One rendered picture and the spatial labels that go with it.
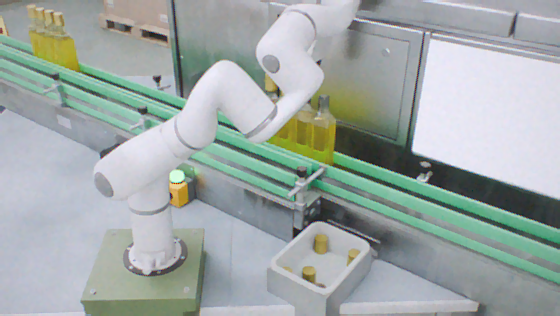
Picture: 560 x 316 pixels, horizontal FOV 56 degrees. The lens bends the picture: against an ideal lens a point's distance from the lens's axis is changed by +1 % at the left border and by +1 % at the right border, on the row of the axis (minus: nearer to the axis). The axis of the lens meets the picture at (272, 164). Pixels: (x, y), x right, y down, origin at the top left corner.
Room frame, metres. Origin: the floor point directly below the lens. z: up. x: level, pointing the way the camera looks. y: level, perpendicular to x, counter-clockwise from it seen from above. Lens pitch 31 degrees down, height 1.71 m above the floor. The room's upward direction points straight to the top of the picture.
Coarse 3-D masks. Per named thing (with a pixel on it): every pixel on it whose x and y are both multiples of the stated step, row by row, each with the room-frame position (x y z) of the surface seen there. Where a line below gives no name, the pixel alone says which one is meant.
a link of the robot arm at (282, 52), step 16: (288, 16) 1.02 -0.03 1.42; (304, 16) 1.02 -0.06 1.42; (272, 32) 0.96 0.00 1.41; (288, 32) 0.96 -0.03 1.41; (304, 32) 0.99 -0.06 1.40; (272, 48) 0.93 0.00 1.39; (288, 48) 0.93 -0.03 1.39; (304, 48) 0.96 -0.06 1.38; (272, 64) 0.93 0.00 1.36; (288, 64) 0.92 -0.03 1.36; (304, 64) 0.93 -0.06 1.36; (288, 80) 0.92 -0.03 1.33; (304, 80) 0.92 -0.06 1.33; (320, 80) 0.94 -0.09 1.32; (288, 96) 0.93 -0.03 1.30; (304, 96) 0.91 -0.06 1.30; (272, 112) 0.90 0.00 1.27; (288, 112) 0.90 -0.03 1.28; (256, 128) 0.88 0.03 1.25; (272, 128) 0.88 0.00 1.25
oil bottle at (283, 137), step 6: (288, 120) 1.30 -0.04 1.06; (282, 126) 1.31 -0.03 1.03; (288, 126) 1.30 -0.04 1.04; (276, 132) 1.33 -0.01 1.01; (282, 132) 1.31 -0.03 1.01; (288, 132) 1.30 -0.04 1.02; (276, 138) 1.33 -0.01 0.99; (282, 138) 1.31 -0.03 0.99; (288, 138) 1.30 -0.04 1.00; (276, 144) 1.33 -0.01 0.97; (282, 144) 1.31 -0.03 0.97; (288, 144) 1.30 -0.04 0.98; (288, 150) 1.30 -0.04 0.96
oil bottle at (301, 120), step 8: (304, 112) 1.28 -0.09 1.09; (312, 112) 1.29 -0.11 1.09; (296, 120) 1.29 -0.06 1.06; (304, 120) 1.27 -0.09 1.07; (296, 128) 1.29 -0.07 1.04; (304, 128) 1.27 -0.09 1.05; (296, 136) 1.29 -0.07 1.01; (304, 136) 1.27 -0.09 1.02; (296, 144) 1.29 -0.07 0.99; (304, 144) 1.27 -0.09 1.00; (296, 152) 1.29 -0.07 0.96; (304, 152) 1.27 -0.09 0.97
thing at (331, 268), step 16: (320, 224) 1.12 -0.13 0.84; (304, 240) 1.07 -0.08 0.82; (336, 240) 1.08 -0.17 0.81; (352, 240) 1.06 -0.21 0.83; (288, 256) 1.01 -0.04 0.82; (304, 256) 1.06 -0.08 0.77; (320, 256) 1.07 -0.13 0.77; (336, 256) 1.07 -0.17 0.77; (288, 272) 0.93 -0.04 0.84; (320, 272) 1.01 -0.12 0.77; (336, 272) 1.01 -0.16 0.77; (320, 288) 0.88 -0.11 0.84
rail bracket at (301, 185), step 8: (304, 168) 1.13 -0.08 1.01; (320, 168) 1.21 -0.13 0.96; (304, 176) 1.12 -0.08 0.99; (312, 176) 1.17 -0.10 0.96; (296, 184) 1.12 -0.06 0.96; (304, 184) 1.12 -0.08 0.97; (296, 192) 1.10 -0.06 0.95; (304, 192) 1.13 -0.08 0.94; (304, 200) 1.13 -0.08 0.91; (296, 208) 1.12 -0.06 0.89; (304, 208) 1.12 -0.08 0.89
